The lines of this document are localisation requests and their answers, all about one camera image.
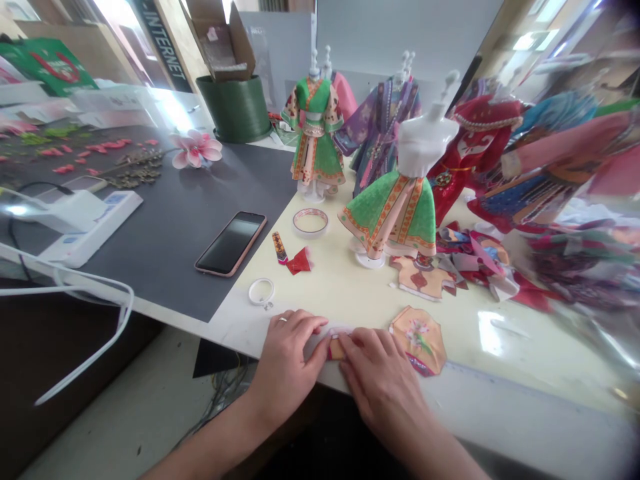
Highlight person's right hand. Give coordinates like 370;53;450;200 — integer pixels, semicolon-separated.
339;327;435;442

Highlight person's left hand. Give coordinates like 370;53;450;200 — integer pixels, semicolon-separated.
253;308;332;402

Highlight small orange paper garment piece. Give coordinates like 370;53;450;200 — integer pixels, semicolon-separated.
325;327;355;362

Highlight orange paper piece with flower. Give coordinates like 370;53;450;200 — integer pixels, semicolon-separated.
388;305;448;377

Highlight red folded paper piece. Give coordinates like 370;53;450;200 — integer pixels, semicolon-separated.
285;245;315;275

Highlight narrow patterned paper strip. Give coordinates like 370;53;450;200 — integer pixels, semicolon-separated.
271;231;290;265

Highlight orange paper jacket piece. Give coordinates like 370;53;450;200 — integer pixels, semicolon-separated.
389;253;459;303

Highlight pink-cased smartphone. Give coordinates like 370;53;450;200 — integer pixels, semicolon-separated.
193;211;268;278

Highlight clear tape roll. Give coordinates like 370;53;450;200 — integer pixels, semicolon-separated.
291;207;330;239

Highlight clear ruler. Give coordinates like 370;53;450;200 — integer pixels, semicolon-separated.
442;359;640;421

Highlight white mannequin with green skirt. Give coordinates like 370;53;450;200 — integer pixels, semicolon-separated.
337;69;461;271

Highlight dark grey mat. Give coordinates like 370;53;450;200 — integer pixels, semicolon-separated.
0;121;302;323

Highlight pile of paper garment pieces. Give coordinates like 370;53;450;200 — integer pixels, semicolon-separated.
433;199;640;313

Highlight mannequin with green robe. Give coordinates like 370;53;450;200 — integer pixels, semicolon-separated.
280;49;347;204

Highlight pink artificial flower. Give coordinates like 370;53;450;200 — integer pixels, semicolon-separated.
168;128;224;171

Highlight white power strip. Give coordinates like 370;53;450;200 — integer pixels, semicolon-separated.
35;189;145;269

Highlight brown bud twig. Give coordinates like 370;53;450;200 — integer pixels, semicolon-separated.
87;146;167;190

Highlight mannequin with purple robe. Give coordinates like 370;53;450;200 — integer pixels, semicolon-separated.
333;49;424;199

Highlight green cylindrical container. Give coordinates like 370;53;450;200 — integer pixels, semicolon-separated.
195;73;274;145

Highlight mannequin with red dress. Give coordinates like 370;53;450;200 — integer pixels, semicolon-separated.
429;65;527;227

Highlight white charger block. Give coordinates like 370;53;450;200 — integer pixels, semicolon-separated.
7;175;109;235

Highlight pile of red petals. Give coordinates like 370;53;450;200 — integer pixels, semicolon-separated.
0;137;135;176

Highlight mannequin with blue pink robe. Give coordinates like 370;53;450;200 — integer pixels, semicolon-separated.
466;67;640;236

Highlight white cardboard cartons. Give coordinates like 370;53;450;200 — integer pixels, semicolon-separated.
0;79;203;132

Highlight open cardboard box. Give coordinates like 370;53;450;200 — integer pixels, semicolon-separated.
179;0;257;84

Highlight pile of green leaf bits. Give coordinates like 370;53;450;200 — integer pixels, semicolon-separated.
21;123;82;147

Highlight black banner with white letters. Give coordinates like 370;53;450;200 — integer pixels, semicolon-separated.
139;0;197;95

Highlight green shopping bag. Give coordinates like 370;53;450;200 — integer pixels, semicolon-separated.
0;36;100;99

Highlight small white tape ring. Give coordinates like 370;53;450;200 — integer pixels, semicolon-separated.
247;277;275;309

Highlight white cable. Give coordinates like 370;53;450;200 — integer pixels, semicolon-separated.
0;239;136;407

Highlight black cable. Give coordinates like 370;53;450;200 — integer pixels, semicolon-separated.
7;179;73;281

